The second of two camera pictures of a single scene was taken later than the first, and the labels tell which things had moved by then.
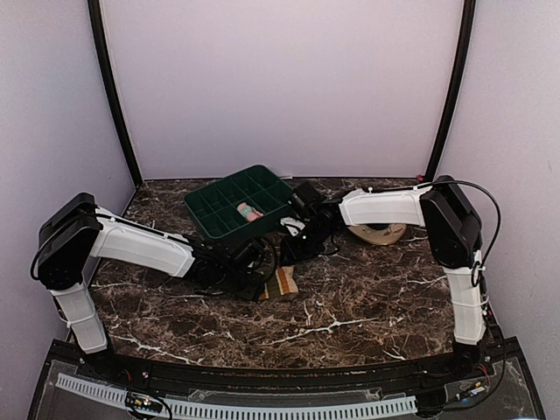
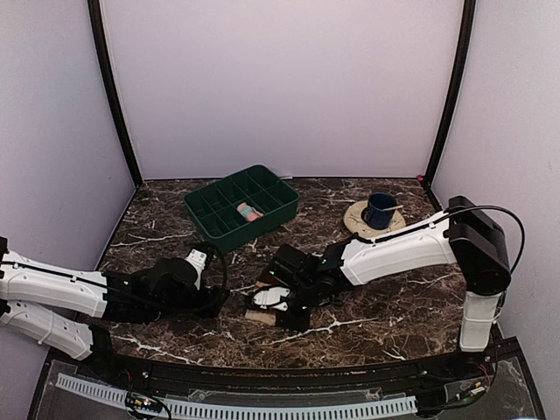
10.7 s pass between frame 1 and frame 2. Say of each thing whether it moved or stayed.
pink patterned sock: stayed
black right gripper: moved
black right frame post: stayed
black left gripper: moved
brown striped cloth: moved
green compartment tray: stayed
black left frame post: stayed
